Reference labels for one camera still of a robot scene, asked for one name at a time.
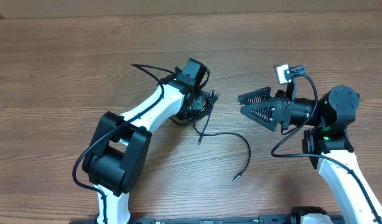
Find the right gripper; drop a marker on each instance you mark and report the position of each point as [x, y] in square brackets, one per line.
[272, 108]

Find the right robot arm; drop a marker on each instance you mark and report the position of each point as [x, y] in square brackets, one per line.
[325, 142]

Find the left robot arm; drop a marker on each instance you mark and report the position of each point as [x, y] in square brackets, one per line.
[117, 153]

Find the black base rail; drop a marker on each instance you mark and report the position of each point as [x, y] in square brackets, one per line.
[295, 216]

